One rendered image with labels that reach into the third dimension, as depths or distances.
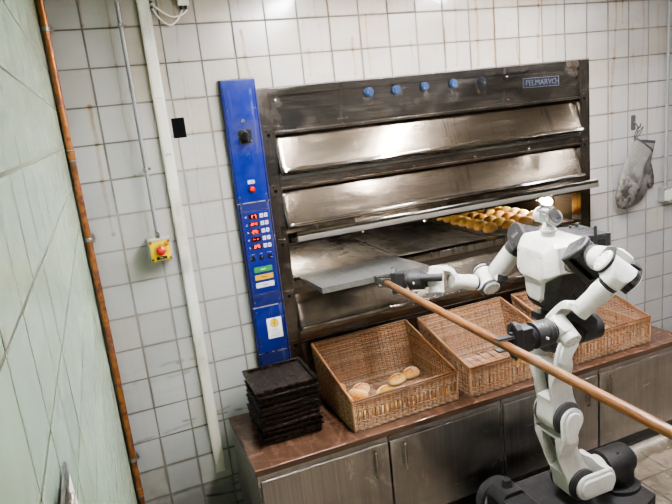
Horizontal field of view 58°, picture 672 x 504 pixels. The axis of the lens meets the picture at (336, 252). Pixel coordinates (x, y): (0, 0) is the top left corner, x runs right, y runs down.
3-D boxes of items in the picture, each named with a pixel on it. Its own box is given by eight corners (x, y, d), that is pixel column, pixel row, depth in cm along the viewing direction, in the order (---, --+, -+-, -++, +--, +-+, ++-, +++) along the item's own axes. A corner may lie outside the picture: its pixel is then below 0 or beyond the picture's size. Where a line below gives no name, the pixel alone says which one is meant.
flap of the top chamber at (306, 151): (281, 175, 284) (272, 135, 286) (580, 132, 345) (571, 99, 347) (283, 172, 280) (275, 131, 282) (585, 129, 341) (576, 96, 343)
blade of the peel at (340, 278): (429, 270, 290) (428, 265, 290) (322, 294, 272) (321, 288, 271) (395, 256, 323) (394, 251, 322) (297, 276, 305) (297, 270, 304)
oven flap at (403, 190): (288, 229, 290) (279, 189, 292) (581, 177, 351) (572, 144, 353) (290, 227, 286) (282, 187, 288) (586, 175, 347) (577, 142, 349)
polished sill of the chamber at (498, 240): (290, 286, 303) (290, 278, 302) (573, 226, 364) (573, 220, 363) (294, 289, 298) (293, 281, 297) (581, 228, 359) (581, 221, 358)
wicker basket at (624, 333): (510, 338, 351) (508, 293, 345) (585, 317, 370) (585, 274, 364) (570, 367, 307) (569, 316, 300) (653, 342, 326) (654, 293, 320)
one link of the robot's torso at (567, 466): (572, 471, 282) (552, 385, 268) (605, 494, 264) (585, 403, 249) (546, 487, 278) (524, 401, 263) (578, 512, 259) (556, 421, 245)
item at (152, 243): (149, 260, 269) (145, 238, 267) (172, 256, 273) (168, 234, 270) (150, 263, 263) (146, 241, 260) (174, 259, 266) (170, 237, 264)
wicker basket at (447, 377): (314, 392, 310) (308, 342, 303) (410, 365, 330) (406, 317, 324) (354, 435, 266) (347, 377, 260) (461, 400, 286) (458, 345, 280)
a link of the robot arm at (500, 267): (489, 276, 287) (514, 242, 274) (500, 296, 278) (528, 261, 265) (469, 273, 282) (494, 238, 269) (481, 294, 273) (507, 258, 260)
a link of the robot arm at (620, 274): (598, 322, 195) (644, 282, 186) (573, 304, 194) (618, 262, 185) (594, 307, 204) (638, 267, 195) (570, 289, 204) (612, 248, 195)
